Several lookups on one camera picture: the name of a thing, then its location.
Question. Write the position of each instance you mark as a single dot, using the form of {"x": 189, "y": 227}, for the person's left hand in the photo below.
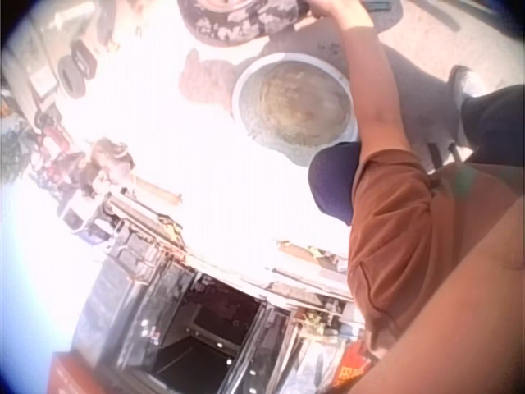
{"x": 340, "y": 10}

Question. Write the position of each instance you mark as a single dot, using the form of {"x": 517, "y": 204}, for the person's left fingers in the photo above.
{"x": 316, "y": 9}

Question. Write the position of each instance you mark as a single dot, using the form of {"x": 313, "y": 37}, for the muddy black tyre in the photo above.
{"x": 229, "y": 20}

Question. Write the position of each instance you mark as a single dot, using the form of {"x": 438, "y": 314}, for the grey basin of muddy water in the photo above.
{"x": 295, "y": 106}

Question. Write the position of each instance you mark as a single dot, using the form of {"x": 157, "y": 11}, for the person's legs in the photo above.
{"x": 496, "y": 119}

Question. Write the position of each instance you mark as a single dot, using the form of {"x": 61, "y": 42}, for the small black tyre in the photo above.
{"x": 85, "y": 59}
{"x": 71, "y": 82}

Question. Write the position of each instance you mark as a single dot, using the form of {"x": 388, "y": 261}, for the wooden plank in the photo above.
{"x": 158, "y": 189}

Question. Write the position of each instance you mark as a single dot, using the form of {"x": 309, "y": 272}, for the heap of machines and junk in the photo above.
{"x": 98, "y": 164}

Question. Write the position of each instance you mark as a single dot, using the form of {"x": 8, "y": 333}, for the shop front with shutters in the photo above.
{"x": 197, "y": 295}

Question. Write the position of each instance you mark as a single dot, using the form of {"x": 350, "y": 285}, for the red sign board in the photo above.
{"x": 78, "y": 375}

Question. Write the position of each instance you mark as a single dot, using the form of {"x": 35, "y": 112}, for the black metal stool frame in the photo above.
{"x": 441, "y": 152}

